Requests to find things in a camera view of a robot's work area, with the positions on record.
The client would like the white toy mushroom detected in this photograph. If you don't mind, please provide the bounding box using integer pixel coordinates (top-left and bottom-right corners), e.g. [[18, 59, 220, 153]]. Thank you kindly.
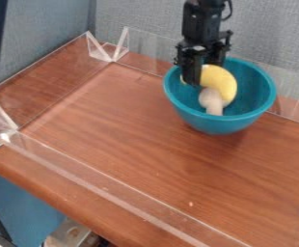
[[199, 88, 227, 116]]

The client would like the clear acrylic barrier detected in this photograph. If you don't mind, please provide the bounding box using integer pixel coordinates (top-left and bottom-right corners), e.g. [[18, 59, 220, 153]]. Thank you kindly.
[[0, 36, 299, 247]]

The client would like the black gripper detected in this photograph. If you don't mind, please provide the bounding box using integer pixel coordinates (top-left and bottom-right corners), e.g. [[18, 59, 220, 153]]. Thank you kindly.
[[175, 0, 233, 86]]

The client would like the blue plastic bowl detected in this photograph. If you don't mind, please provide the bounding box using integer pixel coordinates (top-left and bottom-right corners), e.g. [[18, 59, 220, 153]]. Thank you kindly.
[[163, 57, 277, 135]]

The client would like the yellow toy banana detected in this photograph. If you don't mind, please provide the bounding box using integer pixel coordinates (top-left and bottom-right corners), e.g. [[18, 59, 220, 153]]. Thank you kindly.
[[200, 65, 237, 108]]

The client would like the grey metal bracket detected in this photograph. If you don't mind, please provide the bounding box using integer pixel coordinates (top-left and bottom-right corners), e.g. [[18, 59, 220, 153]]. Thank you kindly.
[[42, 219, 97, 247]]

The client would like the black cable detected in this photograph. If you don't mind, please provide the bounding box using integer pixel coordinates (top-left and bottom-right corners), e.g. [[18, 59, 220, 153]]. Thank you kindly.
[[220, 0, 235, 22]]

